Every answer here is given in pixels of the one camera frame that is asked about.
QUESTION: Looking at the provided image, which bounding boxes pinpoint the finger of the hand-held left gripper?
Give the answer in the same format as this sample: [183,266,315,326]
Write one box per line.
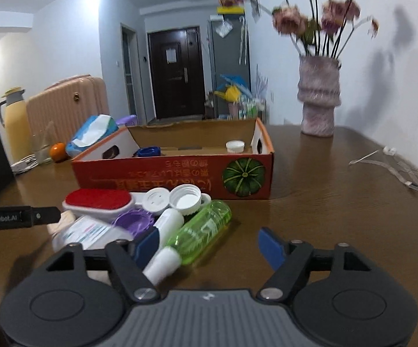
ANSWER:
[31,207,62,226]

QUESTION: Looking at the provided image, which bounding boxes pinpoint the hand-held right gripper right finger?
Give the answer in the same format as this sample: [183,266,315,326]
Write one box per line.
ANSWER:
[255,227,372,302]

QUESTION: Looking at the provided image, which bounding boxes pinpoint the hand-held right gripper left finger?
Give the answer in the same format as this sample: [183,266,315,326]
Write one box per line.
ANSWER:
[44,228,161,302]

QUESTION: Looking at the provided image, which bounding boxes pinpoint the purple screw cap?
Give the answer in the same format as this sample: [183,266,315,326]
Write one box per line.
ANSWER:
[111,209,155,239]

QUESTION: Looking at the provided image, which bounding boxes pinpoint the white spray bottle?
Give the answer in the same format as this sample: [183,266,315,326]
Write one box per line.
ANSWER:
[151,208,185,246]

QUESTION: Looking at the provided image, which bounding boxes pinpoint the clear wet wipes container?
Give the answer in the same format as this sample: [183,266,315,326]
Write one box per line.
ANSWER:
[51,215,135,252]

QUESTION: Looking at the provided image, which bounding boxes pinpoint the green bottle white cap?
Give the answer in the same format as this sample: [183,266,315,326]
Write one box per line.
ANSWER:
[143,200,233,285]

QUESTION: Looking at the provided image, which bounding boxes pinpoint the orange cardboard box pumpkin print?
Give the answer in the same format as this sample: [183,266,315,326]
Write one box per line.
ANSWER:
[71,117,275,200]

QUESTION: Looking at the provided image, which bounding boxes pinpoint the white round lid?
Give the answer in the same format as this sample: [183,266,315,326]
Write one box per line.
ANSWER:
[142,188,171,214]

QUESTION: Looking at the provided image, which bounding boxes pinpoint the white lint brush red pad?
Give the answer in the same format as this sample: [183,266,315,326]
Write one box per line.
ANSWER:
[62,189,141,221]

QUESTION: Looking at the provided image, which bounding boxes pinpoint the large white screw cap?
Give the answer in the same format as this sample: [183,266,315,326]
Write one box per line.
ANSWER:
[169,184,203,215]

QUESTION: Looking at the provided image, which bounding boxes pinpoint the orange fruit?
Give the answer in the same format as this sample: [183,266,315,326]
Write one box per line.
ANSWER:
[49,143,68,163]

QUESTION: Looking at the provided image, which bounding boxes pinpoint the clear glass cup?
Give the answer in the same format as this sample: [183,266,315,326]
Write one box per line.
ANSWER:
[32,125,56,165]

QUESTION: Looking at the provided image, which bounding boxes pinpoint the blue tissue pack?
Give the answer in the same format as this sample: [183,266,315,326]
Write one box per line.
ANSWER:
[65,115,120,158]

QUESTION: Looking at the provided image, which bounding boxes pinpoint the yellow thermos jug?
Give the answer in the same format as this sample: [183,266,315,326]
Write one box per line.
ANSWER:
[0,87,32,167]

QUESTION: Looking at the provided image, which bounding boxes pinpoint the blue screw cap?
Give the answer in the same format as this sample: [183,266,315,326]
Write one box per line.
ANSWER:
[137,145,162,158]

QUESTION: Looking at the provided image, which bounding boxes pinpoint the pink suitcase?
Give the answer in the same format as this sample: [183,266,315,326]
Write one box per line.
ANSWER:
[26,75,110,145]

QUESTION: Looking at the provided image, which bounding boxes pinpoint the pink ceramic vase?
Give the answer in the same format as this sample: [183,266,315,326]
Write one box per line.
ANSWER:
[297,55,340,137]

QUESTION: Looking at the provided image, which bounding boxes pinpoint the yellow watering can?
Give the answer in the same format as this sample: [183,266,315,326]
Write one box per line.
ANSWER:
[214,83,244,102]

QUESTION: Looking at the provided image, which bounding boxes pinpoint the grey interior door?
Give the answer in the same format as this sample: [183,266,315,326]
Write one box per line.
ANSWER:
[121,23,139,116]

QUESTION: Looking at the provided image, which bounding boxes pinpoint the dark brown entrance door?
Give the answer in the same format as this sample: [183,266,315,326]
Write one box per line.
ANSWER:
[147,26,206,120]

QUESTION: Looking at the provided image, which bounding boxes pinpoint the grey refrigerator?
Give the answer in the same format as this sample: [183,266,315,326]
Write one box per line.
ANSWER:
[209,16,251,116]

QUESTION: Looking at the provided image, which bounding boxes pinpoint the dried pink flowers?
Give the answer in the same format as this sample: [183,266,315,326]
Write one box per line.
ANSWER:
[218,0,383,60]

